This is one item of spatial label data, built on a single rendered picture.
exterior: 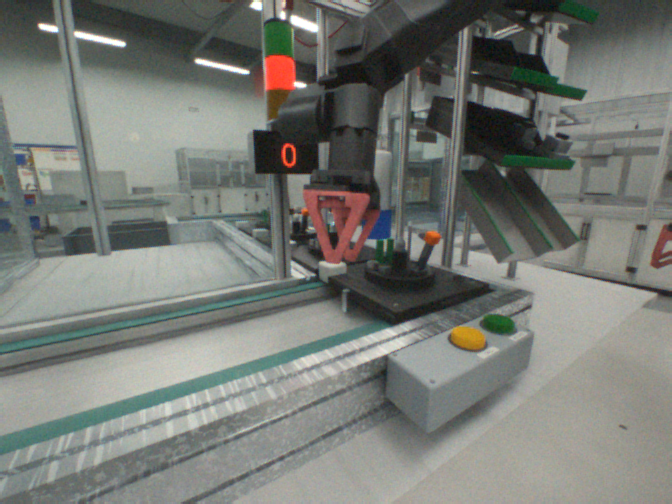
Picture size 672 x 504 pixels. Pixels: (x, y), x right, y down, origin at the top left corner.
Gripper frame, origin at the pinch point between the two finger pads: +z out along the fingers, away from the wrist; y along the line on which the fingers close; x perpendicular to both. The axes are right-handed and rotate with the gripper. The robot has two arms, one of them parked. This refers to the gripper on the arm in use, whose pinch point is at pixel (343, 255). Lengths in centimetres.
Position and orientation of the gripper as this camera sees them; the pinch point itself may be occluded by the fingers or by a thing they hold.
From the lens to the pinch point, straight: 35.8
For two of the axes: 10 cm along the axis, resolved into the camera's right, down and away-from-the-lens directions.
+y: -2.4, 0.1, -9.7
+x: 9.7, 0.9, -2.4
